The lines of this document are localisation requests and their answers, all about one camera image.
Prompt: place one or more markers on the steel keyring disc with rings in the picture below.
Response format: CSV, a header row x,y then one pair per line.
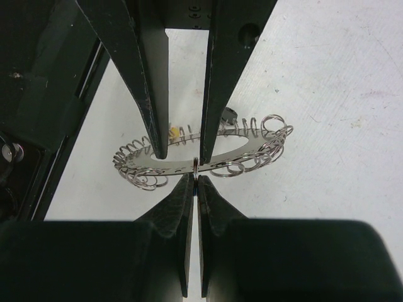
x,y
265,143

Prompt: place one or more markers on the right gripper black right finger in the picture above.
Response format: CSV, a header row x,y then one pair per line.
x,y
255,259

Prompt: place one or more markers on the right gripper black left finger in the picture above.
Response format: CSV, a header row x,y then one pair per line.
x,y
142,260

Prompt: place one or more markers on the yellow tag key on disc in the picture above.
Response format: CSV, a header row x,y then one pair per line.
x,y
174,132

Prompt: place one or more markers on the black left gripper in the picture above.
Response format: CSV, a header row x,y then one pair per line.
x,y
133,34

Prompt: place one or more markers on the black tag key near disc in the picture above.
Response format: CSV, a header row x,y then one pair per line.
x,y
229,116

